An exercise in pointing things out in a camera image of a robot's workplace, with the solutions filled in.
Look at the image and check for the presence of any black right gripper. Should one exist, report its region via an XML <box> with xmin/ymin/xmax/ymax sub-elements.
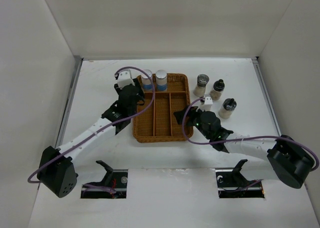
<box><xmin>173</xmin><ymin>105</ymin><xmax>212</xmax><ymax>140</ymax></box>

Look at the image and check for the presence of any silver cap blue label shaker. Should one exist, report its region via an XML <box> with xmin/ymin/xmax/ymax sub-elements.
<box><xmin>141</xmin><ymin>69</ymin><xmax>153</xmax><ymax>91</ymax></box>

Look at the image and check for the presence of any clear lid salt grinder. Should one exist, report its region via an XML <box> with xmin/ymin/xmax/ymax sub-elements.
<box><xmin>193</xmin><ymin>74</ymin><xmax>210</xmax><ymax>97</ymax></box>

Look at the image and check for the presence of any black knob white spice grinder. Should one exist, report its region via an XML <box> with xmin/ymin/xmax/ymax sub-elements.
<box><xmin>218</xmin><ymin>98</ymin><xmax>237</xmax><ymax>119</ymax></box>

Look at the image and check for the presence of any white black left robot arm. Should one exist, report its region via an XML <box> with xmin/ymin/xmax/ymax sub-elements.
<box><xmin>36</xmin><ymin>73</ymin><xmax>190</xmax><ymax>198</ymax></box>

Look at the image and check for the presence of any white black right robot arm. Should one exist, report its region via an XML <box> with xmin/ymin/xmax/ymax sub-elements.
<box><xmin>174</xmin><ymin>106</ymin><xmax>319</xmax><ymax>189</ymax></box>

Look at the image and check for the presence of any brown wicker divided basket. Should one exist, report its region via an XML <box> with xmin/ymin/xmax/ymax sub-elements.
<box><xmin>132</xmin><ymin>73</ymin><xmax>191</xmax><ymax>143</ymax></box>

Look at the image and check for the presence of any black knob brown spice grinder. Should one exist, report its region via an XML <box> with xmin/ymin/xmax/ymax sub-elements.
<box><xmin>209</xmin><ymin>79</ymin><xmax>225</xmax><ymax>101</ymax></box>

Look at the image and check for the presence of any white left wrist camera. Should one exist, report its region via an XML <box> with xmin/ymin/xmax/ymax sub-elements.
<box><xmin>114</xmin><ymin>69</ymin><xmax>134</xmax><ymax>89</ymax></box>

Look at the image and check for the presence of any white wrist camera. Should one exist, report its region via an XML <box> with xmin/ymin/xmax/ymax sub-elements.
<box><xmin>114</xmin><ymin>69</ymin><xmax>134</xmax><ymax>89</ymax></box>
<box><xmin>200</xmin><ymin>96</ymin><xmax>213</xmax><ymax>111</ymax></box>

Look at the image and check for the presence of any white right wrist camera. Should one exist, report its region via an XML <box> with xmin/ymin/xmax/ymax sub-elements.
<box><xmin>200</xmin><ymin>96</ymin><xmax>213</xmax><ymax>111</ymax></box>

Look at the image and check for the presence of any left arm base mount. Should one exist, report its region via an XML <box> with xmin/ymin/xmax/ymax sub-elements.
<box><xmin>80</xmin><ymin>160</ymin><xmax>129</xmax><ymax>199</ymax></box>

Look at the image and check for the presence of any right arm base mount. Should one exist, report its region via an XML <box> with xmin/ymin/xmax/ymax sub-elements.
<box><xmin>215</xmin><ymin>159</ymin><xmax>265</xmax><ymax>199</ymax></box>

